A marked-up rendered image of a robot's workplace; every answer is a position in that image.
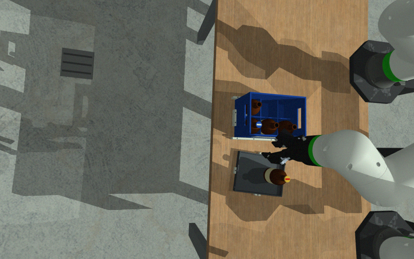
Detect brown glass bottle with blue cap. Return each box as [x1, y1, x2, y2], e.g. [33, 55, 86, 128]
[245, 118, 262, 134]

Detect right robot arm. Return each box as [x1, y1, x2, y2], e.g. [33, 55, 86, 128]
[297, 0, 414, 207]

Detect brown glass bottle with yellow cap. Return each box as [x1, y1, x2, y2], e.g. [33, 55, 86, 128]
[263, 168, 290, 185]

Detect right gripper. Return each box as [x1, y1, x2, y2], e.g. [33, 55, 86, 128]
[261, 135, 304, 166]

